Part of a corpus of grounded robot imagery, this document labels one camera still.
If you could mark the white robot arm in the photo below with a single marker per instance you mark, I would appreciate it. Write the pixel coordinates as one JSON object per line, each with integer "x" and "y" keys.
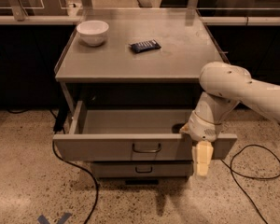
{"x": 224, "y": 87}

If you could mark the grey drawer cabinet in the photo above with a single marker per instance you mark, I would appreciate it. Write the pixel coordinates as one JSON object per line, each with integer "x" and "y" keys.
{"x": 113, "y": 77}

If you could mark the white ceramic bowl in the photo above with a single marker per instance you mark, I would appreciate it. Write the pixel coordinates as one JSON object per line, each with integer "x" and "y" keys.
{"x": 93, "y": 33}

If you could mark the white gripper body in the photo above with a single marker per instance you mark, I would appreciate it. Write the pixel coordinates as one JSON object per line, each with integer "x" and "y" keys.
{"x": 202, "y": 129}

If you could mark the grey bottom drawer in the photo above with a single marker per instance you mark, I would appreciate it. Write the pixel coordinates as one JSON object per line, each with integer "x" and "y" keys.
{"x": 141, "y": 169}

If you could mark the grey top drawer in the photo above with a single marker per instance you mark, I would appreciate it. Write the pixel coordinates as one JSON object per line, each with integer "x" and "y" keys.
{"x": 125, "y": 135}

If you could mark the blue tape cross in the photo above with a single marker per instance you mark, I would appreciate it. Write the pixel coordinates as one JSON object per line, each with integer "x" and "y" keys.
{"x": 49, "y": 219}

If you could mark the grey drawer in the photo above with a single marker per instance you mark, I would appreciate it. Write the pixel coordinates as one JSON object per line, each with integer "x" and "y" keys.
{"x": 125, "y": 135}
{"x": 141, "y": 169}

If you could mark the black power strip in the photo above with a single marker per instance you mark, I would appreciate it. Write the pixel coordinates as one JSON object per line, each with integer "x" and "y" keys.
{"x": 60, "y": 119}

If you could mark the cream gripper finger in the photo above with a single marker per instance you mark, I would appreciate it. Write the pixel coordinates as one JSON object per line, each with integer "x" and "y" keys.
{"x": 202, "y": 154}

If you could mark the long background counter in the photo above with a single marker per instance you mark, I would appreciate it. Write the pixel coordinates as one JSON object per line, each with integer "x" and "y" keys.
{"x": 114, "y": 14}

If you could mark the dark blue snack packet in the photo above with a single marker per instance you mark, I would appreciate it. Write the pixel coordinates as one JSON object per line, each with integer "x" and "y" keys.
{"x": 144, "y": 46}

